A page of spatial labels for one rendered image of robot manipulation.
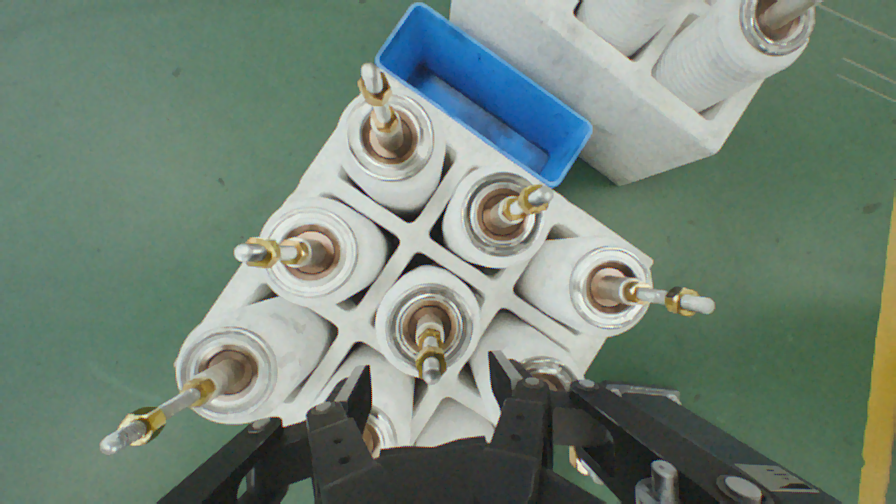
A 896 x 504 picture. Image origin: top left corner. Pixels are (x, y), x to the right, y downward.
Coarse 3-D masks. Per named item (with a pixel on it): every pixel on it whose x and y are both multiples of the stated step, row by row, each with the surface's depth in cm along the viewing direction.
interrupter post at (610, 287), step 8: (600, 280) 26; (608, 280) 25; (616, 280) 24; (624, 280) 23; (632, 280) 23; (600, 288) 25; (608, 288) 24; (616, 288) 23; (624, 288) 23; (608, 296) 24; (616, 296) 23; (624, 296) 23; (632, 304) 23
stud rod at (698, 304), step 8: (640, 288) 22; (648, 288) 21; (640, 296) 21; (648, 296) 21; (656, 296) 20; (664, 296) 19; (688, 296) 18; (696, 296) 17; (664, 304) 19; (688, 304) 17; (696, 304) 17; (704, 304) 17; (712, 304) 17; (704, 312) 17
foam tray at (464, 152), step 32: (448, 128) 32; (320, 160) 31; (448, 160) 36; (480, 160) 32; (320, 192) 31; (352, 192) 31; (448, 192) 32; (384, 224) 31; (416, 224) 31; (576, 224) 33; (416, 256) 42; (448, 256) 32; (256, 288) 30; (384, 288) 31; (480, 288) 32; (512, 288) 32; (352, 320) 31; (544, 320) 33; (576, 352) 33; (320, 384) 31; (416, 384) 38; (448, 384) 32; (288, 416) 30; (416, 416) 31
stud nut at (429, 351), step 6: (426, 348) 16; (432, 348) 17; (438, 348) 17; (420, 354) 16; (426, 354) 16; (432, 354) 16; (438, 354) 16; (420, 360) 16; (438, 360) 16; (444, 360) 16; (420, 366) 16; (444, 366) 16; (420, 372) 16; (444, 372) 16
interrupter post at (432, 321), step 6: (420, 318) 24; (426, 318) 23; (432, 318) 23; (438, 318) 24; (420, 324) 22; (426, 324) 21; (432, 324) 21; (438, 324) 22; (420, 330) 21; (438, 330) 22
